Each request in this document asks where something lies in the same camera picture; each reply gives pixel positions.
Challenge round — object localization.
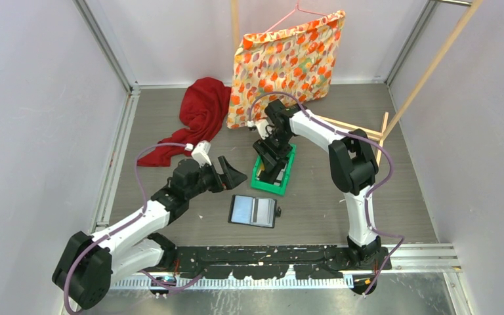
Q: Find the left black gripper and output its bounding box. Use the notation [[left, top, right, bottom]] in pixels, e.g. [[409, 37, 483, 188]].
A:
[[186, 156, 245, 200]]

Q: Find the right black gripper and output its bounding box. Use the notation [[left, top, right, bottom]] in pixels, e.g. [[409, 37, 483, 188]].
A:
[[253, 129, 293, 173]]

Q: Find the green plastic bin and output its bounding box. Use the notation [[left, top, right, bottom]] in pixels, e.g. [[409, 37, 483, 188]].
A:
[[250, 144, 297, 196]]

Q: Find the black card holder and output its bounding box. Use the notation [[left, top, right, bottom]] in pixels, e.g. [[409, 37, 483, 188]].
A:
[[228, 195, 282, 228]]

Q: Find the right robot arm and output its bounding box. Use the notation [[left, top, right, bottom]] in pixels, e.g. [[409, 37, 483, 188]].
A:
[[246, 100, 389, 270]]

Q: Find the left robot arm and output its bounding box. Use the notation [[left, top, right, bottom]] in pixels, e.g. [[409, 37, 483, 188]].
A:
[[52, 156, 247, 310]]

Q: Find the red cloth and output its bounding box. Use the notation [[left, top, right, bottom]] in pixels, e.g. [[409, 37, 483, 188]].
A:
[[137, 77, 231, 167]]

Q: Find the floral orange gift bag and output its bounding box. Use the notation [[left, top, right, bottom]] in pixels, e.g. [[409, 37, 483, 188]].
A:
[[226, 10, 346, 129]]

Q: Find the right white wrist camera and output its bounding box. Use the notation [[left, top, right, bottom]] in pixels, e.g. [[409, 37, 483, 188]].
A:
[[246, 119, 269, 139]]

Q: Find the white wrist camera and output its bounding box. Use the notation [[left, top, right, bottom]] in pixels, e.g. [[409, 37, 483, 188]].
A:
[[246, 119, 269, 139], [184, 140, 212, 167]]

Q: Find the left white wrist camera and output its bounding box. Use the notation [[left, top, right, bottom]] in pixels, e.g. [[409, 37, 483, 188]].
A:
[[184, 140, 212, 167]]

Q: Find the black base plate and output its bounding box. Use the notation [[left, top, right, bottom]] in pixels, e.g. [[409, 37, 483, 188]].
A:
[[133, 245, 392, 280]]

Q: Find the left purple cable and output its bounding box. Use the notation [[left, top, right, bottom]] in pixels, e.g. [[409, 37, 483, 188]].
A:
[[62, 142, 207, 315]]

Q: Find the purple cable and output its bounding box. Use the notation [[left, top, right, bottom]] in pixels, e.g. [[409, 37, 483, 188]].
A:
[[248, 91, 405, 297], [62, 142, 207, 315]]

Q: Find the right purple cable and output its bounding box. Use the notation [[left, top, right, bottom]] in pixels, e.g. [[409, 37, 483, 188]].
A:
[[248, 91, 405, 297]]

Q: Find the pink wire hanger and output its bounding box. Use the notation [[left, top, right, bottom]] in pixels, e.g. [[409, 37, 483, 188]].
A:
[[264, 1, 326, 33]]

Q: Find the wooden rack frame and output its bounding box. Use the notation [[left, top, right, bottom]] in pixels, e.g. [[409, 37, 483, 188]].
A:
[[230, 0, 484, 166]]

